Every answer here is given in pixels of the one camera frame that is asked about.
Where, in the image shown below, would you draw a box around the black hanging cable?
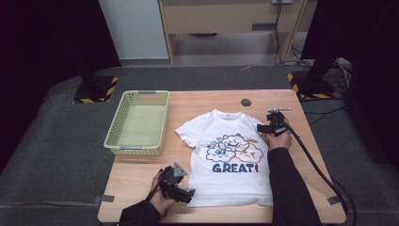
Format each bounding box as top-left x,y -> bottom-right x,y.
273,0 -> 313,68

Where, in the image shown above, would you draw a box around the pale green plastic basket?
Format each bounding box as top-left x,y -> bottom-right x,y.
103,89 -> 170,157

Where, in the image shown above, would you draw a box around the black stand base hazard stripes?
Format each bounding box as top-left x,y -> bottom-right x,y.
72,70 -> 120,105
286,56 -> 336,101

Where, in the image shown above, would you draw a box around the person's right hand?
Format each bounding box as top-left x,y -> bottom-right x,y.
263,130 -> 294,152

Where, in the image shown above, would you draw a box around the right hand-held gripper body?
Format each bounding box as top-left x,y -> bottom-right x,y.
265,107 -> 293,137

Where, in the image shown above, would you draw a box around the white printed t-shirt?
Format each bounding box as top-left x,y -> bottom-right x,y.
174,108 -> 275,208

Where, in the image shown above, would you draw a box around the bundle of cables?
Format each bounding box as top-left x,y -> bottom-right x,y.
327,56 -> 353,97

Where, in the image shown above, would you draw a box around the hand-held gripper cable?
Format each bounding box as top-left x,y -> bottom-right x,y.
280,117 -> 358,226
145,169 -> 165,202

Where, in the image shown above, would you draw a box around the dark curtain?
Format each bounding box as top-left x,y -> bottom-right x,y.
300,0 -> 399,172
0,0 -> 122,177

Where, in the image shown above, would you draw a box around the right hand-held gripper cable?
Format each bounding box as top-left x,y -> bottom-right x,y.
280,117 -> 358,226

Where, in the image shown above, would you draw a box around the light wooden desk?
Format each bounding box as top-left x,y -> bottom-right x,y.
157,0 -> 311,64

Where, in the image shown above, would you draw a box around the left hand-held gripper cable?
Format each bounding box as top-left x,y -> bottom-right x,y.
145,169 -> 165,202

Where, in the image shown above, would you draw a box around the black floor cable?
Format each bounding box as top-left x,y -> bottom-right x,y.
303,105 -> 348,126

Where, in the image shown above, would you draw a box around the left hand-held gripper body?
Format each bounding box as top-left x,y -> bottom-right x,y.
158,161 -> 188,201

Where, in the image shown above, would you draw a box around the white panel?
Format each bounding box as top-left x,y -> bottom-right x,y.
97,0 -> 170,61

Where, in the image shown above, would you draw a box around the person's left hand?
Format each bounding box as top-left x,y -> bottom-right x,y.
149,170 -> 177,217

